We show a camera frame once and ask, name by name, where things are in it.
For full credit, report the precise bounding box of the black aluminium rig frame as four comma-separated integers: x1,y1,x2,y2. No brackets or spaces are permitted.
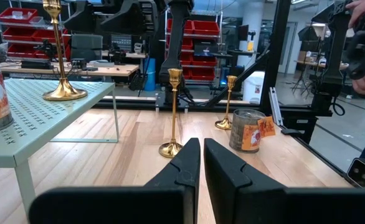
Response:
92,0,365,187

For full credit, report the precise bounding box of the black table clamp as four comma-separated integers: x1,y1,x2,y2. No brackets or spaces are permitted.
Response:
280,128,305,137

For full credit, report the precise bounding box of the green perforated metal shelf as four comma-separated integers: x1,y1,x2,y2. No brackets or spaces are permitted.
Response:
0,77,121,215

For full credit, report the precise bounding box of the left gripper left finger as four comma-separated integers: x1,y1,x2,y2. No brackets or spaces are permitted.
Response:
28,138,201,224

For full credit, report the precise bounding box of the silver aluminium extrusion bar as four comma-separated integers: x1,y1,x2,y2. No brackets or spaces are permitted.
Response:
268,86,285,127

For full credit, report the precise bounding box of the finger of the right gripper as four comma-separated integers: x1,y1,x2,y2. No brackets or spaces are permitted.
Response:
100,0,152,35
63,0,108,32

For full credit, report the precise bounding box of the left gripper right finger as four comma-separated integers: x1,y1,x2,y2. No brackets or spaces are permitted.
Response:
203,138,365,224

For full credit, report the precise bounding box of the grey depth camera box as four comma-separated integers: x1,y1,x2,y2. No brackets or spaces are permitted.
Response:
346,157,365,189

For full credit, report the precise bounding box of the white trash bin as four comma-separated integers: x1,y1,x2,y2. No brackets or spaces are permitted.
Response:
242,70,266,104

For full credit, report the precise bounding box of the grey office chair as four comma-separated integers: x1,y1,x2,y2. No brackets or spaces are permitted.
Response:
70,33,104,63

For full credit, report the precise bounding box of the red storage bin rack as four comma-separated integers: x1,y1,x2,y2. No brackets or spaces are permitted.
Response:
165,18,222,82
0,0,71,62

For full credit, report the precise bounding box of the brass candlestick holder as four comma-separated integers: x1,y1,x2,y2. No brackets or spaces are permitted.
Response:
42,0,88,102
214,75,238,131
158,68,184,159

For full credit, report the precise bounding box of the wooden workbench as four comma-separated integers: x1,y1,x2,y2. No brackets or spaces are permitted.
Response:
0,60,140,78

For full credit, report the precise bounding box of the blue barrel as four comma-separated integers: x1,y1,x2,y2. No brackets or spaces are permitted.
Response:
143,57,156,92

